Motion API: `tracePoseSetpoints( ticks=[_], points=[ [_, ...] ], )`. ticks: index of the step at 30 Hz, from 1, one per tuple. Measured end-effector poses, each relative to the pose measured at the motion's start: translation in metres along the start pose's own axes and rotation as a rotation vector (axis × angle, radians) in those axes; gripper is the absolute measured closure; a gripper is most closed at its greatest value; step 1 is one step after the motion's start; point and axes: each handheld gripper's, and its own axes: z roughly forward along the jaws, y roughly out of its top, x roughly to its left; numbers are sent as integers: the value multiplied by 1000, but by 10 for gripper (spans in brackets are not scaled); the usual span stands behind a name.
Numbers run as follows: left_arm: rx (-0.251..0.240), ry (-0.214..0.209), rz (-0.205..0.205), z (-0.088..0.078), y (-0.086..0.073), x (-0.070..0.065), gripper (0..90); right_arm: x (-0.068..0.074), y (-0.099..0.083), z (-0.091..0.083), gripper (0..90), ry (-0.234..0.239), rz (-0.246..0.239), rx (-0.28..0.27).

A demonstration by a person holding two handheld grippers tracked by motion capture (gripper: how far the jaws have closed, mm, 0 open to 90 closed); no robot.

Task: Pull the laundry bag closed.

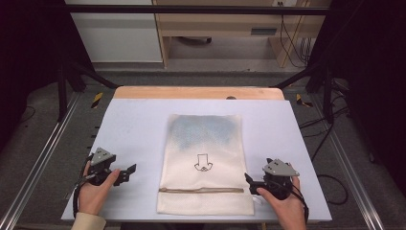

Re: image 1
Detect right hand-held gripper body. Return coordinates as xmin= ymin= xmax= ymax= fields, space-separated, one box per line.
xmin=261 ymin=157 xmax=301 ymax=201

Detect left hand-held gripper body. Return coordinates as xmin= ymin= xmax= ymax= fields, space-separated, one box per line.
xmin=85 ymin=147 xmax=117 ymax=187

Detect cream mesh laundry bag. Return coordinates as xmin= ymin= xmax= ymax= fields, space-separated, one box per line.
xmin=155 ymin=113 xmax=256 ymax=217

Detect person's left hand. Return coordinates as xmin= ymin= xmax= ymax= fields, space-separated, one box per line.
xmin=78 ymin=161 xmax=122 ymax=217

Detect person's right hand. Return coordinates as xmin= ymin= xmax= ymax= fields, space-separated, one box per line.
xmin=256 ymin=175 xmax=308 ymax=230

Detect pale blue table mat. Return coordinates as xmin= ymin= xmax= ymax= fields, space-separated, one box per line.
xmin=60 ymin=98 xmax=333 ymax=224

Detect black metal stand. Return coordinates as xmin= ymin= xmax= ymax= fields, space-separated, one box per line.
xmin=273 ymin=61 xmax=337 ymax=125
xmin=56 ymin=59 xmax=120 ymax=123

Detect white cabinet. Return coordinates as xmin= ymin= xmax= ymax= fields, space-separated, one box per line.
xmin=64 ymin=0 xmax=164 ymax=64

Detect dark curtain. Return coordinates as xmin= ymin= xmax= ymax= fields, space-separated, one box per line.
xmin=0 ymin=0 xmax=97 ymax=151
xmin=307 ymin=0 xmax=406 ymax=196

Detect wooden desk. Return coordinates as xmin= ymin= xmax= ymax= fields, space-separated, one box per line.
xmin=152 ymin=0 xmax=331 ymax=69

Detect right hand-held gripper cable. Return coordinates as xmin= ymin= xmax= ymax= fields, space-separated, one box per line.
xmin=288 ymin=183 xmax=310 ymax=224

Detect hand-held gripper cable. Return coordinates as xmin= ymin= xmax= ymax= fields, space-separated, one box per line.
xmin=288 ymin=183 xmax=310 ymax=224
xmin=72 ymin=155 xmax=94 ymax=219

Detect left hand-held gripper cable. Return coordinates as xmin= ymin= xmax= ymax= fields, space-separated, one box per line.
xmin=72 ymin=155 xmax=94 ymax=219

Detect black floor cable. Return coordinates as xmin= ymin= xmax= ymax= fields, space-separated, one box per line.
xmin=299 ymin=106 xmax=350 ymax=206

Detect metal floor rail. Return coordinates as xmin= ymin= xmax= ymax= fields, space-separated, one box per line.
xmin=0 ymin=91 xmax=81 ymax=230
xmin=309 ymin=93 xmax=386 ymax=230

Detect black cables under desk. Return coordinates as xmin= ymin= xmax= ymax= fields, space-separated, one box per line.
xmin=277 ymin=1 xmax=314 ymax=69

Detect black horizontal frame bar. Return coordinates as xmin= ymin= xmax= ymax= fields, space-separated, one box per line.
xmin=62 ymin=4 xmax=330 ymax=16

